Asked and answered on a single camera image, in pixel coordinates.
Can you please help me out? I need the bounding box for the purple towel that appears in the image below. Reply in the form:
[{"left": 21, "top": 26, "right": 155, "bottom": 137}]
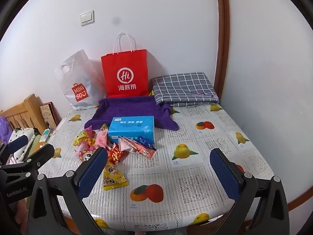
[{"left": 84, "top": 95, "right": 179, "bottom": 131}]

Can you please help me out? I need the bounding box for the green cloth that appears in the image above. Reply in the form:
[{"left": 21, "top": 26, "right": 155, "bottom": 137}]
[{"left": 26, "top": 135, "right": 47, "bottom": 157}]

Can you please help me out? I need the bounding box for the long white red snack packet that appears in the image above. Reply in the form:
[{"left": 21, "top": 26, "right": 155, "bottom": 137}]
[{"left": 120, "top": 137, "right": 140, "bottom": 153}]

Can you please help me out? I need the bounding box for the orange red stick packet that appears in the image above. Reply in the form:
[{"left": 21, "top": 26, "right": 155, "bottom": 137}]
[{"left": 133, "top": 144, "right": 157, "bottom": 159}]

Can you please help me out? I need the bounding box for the small blue snack packet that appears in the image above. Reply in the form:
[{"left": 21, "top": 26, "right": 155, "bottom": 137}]
[{"left": 137, "top": 136, "right": 157, "bottom": 151}]

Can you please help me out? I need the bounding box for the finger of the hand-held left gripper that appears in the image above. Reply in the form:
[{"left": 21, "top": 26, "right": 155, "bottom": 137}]
[
  {"left": 0, "top": 135, "right": 28, "bottom": 163},
  {"left": 0, "top": 144, "right": 55, "bottom": 174}
]

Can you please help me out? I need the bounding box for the white plastic bag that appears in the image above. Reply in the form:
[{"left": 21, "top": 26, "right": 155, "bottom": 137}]
[{"left": 54, "top": 49, "right": 106, "bottom": 110}]

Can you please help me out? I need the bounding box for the green white tube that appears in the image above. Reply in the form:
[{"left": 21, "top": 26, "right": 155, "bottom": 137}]
[{"left": 40, "top": 128, "right": 52, "bottom": 142}]

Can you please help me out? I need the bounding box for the pink peach snack packet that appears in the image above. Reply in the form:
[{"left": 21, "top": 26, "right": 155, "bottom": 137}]
[{"left": 94, "top": 130, "right": 109, "bottom": 149}]

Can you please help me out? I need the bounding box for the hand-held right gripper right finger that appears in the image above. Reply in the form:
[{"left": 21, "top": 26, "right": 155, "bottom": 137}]
[{"left": 210, "top": 148, "right": 290, "bottom": 235}]

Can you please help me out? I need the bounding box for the white dotted cloth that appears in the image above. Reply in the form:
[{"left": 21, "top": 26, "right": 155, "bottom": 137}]
[{"left": 8, "top": 127, "right": 37, "bottom": 162}]

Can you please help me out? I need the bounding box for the fruit print tablecloth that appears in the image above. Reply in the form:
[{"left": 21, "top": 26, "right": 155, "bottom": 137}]
[{"left": 32, "top": 103, "right": 274, "bottom": 235}]

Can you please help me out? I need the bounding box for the purple object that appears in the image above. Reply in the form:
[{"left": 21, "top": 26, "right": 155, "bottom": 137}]
[{"left": 0, "top": 116, "right": 13, "bottom": 145}]

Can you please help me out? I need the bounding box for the white light switch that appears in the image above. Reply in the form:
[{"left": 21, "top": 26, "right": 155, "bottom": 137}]
[{"left": 80, "top": 10, "right": 95, "bottom": 26}]

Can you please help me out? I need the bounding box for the light wooden furniture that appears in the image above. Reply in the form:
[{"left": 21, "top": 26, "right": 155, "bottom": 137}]
[{"left": 0, "top": 93, "right": 48, "bottom": 134}]

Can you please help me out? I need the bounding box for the grey checked folded cloth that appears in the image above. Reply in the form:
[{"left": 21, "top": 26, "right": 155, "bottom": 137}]
[{"left": 151, "top": 72, "right": 220, "bottom": 108}]

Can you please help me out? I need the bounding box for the yellow triangular snack packet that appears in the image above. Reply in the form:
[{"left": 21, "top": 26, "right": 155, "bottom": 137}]
[{"left": 103, "top": 160, "right": 129, "bottom": 191}]

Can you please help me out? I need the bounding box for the blue tissue pack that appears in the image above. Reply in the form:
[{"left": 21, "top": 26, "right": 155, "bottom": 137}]
[{"left": 108, "top": 116, "right": 156, "bottom": 144}]

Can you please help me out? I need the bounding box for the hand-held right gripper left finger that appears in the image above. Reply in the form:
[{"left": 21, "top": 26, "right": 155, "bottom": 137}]
[{"left": 27, "top": 147, "right": 109, "bottom": 235}]

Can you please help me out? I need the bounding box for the brown patterned box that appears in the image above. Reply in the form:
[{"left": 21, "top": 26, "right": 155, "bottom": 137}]
[{"left": 40, "top": 101, "right": 61, "bottom": 131}]

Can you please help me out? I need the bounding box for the red paper bag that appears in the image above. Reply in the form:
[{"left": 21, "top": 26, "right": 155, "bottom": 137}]
[{"left": 101, "top": 32, "right": 149, "bottom": 98}]

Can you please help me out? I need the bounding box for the brown wooden door frame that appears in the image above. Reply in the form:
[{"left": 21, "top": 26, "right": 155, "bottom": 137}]
[{"left": 215, "top": 0, "right": 229, "bottom": 103}]

